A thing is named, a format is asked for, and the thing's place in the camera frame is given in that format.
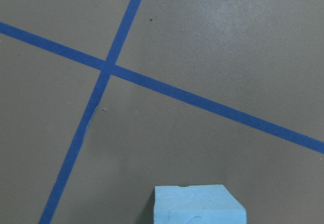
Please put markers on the light blue foam block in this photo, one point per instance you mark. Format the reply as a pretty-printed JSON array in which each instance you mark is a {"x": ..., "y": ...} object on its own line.
[{"x": 197, "y": 204}]

